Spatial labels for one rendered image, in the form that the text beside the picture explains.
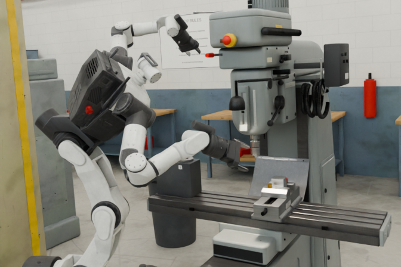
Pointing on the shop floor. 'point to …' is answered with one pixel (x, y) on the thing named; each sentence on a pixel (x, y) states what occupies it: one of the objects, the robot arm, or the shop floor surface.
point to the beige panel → (17, 139)
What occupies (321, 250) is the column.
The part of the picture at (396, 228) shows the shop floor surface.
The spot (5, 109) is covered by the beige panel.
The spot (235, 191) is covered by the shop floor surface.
